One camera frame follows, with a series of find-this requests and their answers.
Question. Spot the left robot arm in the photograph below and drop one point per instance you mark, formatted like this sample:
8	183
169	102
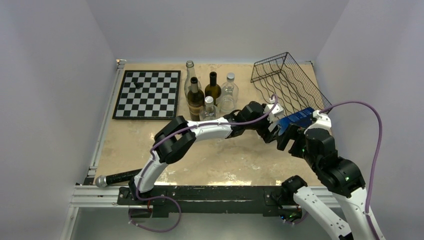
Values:
177	137

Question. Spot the dark green labelled wine bottle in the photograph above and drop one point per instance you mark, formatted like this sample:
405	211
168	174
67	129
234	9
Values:
195	99

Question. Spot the black microphone silver head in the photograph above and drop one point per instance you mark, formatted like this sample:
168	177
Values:
104	181

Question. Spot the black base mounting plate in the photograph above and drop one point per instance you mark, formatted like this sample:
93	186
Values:
162	200

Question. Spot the black chess pawn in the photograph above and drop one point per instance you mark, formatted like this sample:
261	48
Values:
137	84

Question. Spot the round clear bottle silver cap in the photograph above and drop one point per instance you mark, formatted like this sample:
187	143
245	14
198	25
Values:
227	101

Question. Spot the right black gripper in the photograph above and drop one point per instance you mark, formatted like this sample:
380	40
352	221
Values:
294	132

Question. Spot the tall clear glass bottle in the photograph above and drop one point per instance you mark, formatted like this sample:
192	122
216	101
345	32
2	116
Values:
190	72

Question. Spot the blue square glass bottle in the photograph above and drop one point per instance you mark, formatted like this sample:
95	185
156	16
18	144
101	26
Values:
301	118

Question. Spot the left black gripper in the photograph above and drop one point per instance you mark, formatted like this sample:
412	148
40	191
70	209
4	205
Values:
267	136

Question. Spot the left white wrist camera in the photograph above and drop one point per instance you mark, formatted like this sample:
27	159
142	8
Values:
276	114

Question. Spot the small clear bottle silver cap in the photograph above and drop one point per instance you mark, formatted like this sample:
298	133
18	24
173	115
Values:
209	111

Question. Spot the black wire wine rack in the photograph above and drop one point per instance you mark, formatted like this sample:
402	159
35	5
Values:
281	75

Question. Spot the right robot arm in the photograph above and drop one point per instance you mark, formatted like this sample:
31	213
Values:
340	176

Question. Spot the black white chessboard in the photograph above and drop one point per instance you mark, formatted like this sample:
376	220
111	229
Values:
157	99

